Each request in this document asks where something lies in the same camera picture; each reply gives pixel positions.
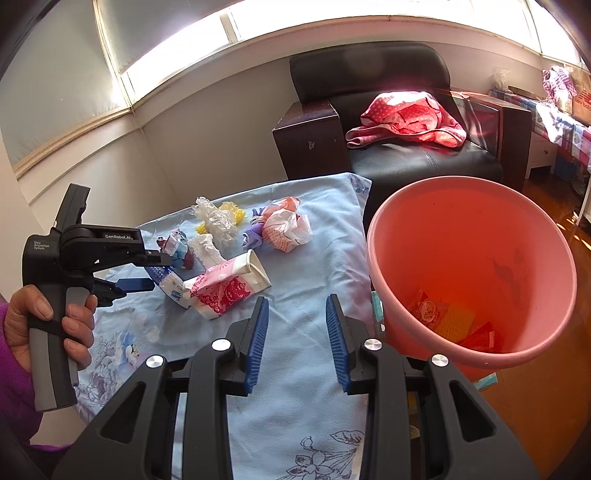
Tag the black leather armchair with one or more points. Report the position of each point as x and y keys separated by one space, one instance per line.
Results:
x=392 y=170

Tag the white carton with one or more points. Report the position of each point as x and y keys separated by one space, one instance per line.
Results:
x=254 y=272

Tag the purple wrapper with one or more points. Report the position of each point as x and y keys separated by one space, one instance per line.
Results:
x=253 y=235

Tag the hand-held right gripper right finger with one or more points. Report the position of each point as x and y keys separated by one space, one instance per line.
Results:
x=334 y=341

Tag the blue white packet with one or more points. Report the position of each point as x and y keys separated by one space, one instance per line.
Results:
x=173 y=288

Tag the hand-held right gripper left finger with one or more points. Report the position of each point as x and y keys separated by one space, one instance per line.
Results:
x=258 y=337

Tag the pink plastic bucket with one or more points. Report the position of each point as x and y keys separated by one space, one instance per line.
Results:
x=461 y=240

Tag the clear plastic wrapper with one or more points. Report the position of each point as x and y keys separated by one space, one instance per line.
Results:
x=217 y=224

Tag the light blue floral cloth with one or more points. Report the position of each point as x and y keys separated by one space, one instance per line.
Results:
x=295 y=323

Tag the white frilly ornament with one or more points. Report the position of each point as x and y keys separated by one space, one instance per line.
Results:
x=502 y=78

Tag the red white patterned packet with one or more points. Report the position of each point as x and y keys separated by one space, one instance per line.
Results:
x=221 y=290

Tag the person's left hand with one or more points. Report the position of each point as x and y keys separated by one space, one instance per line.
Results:
x=18 y=318

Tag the blue red cartoon wrapper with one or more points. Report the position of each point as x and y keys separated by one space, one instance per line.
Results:
x=178 y=244

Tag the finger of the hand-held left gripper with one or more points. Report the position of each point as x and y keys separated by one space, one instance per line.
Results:
x=136 y=285
x=152 y=258

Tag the window with white frame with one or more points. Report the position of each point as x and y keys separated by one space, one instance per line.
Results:
x=323 y=14

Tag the table with checkered cloth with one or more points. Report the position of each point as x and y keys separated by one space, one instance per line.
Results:
x=568 y=129

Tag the white plastic wrapper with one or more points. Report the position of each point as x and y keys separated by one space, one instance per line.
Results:
x=203 y=249

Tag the red polka dot cloth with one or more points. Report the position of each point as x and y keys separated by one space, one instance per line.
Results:
x=406 y=115

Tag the white orange paper bag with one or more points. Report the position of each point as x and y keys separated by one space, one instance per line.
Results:
x=286 y=228

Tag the pink white checked cloth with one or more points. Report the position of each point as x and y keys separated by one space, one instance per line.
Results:
x=556 y=85

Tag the shiny red wrapper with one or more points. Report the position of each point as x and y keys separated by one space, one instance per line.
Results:
x=480 y=339

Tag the flat yellow wrapper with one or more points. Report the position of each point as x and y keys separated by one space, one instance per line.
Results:
x=455 y=323

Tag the brown paper bag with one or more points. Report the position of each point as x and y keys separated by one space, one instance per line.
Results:
x=582 y=99

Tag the white cabinet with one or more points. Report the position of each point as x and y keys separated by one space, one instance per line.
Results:
x=540 y=152

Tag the yellow wrapper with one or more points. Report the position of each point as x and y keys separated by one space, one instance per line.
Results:
x=455 y=323
x=234 y=213

